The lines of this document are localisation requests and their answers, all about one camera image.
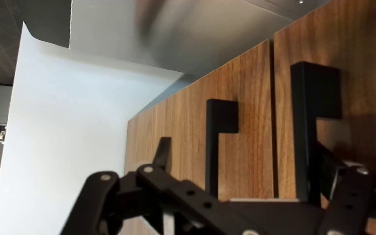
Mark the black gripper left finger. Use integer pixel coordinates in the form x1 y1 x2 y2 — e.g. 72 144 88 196
58 136 258 235

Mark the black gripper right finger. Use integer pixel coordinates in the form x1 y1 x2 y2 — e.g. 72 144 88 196
313 142 376 235

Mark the black cabinet door handle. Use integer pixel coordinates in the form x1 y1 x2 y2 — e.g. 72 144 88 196
203 98 240 200
288 60 343 206

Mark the wooden cabinet door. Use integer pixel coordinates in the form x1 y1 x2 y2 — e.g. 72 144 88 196
124 38 279 235
273 0 376 235

